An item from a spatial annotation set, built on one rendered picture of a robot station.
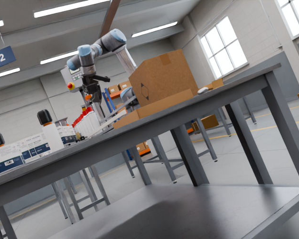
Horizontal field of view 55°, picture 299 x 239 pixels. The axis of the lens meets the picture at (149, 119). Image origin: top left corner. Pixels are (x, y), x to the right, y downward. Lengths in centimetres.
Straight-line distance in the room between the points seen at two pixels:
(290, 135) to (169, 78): 65
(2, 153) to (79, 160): 96
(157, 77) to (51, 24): 551
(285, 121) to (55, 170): 105
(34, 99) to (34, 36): 366
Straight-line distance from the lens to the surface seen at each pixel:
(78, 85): 231
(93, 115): 202
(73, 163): 97
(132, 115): 109
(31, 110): 998
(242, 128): 183
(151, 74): 150
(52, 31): 682
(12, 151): 189
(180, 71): 158
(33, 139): 222
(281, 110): 149
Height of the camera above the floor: 79
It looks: 1 degrees up
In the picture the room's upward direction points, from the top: 23 degrees counter-clockwise
